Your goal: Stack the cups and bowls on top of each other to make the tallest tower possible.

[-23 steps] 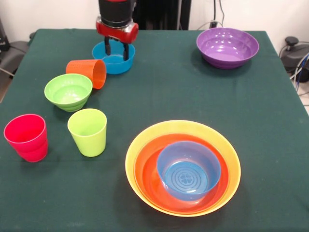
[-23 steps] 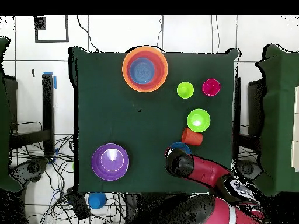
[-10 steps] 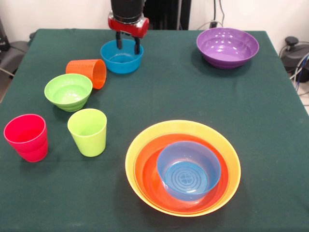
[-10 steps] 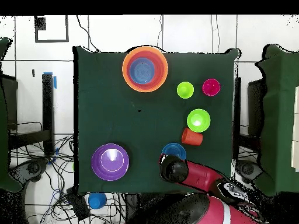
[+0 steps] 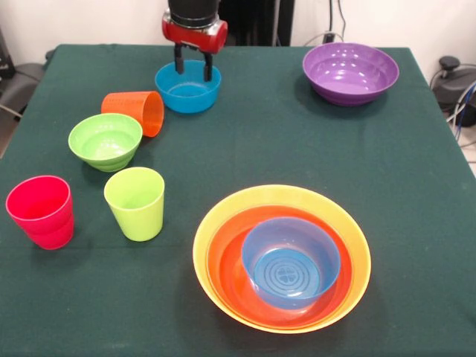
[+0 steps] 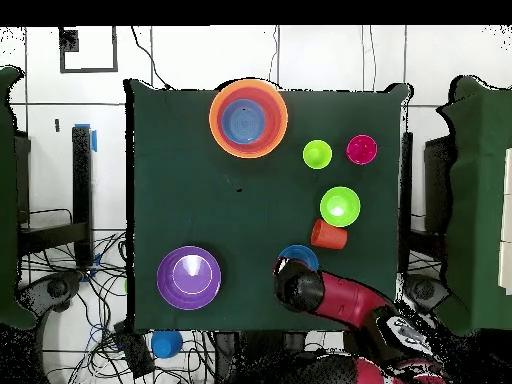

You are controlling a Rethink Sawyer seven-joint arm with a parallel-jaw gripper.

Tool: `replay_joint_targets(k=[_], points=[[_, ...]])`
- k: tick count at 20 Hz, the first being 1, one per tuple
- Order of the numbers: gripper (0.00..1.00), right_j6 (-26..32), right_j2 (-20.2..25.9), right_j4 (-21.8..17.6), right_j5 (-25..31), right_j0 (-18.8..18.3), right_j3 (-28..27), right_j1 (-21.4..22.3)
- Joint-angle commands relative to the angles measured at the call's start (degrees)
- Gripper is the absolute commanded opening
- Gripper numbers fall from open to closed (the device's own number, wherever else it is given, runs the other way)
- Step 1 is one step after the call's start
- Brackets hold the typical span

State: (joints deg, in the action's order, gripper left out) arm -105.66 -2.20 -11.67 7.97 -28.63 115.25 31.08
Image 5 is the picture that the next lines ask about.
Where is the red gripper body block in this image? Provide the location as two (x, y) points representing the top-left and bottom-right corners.
(161, 17), (229, 54)

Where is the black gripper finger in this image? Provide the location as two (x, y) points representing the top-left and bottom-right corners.
(202, 51), (215, 83)
(173, 42), (186, 74)

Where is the blue plastic bowl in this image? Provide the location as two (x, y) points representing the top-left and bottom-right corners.
(154, 60), (222, 114)
(241, 217), (342, 311)

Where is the orange-red plastic cup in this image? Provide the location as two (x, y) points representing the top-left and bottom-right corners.
(101, 91), (165, 138)

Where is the purple plastic bowl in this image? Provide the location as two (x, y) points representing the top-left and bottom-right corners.
(302, 42), (400, 108)

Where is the orange plastic bowl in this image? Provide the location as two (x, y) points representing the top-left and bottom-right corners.
(192, 184), (372, 333)

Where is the red-orange plastic bowl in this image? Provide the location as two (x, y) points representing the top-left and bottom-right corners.
(206, 205), (353, 328)

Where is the green plastic bowl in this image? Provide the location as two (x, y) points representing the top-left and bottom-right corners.
(68, 113), (144, 173)

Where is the green plastic cup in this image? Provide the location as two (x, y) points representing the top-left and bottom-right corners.
(103, 167), (166, 242)

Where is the crimson pink plastic cup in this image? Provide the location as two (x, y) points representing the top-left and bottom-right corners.
(5, 175), (75, 251)

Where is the dark green tablecloth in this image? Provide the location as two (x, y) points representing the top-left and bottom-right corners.
(0, 43), (476, 357)

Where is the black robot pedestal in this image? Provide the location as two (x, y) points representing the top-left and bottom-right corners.
(217, 0), (297, 48)

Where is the white cable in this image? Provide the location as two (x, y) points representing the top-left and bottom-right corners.
(303, 31), (347, 48)

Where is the black wall cable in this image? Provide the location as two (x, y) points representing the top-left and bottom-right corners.
(327, 0), (347, 45)

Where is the tangle of cables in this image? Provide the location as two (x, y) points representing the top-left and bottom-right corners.
(448, 80), (476, 144)

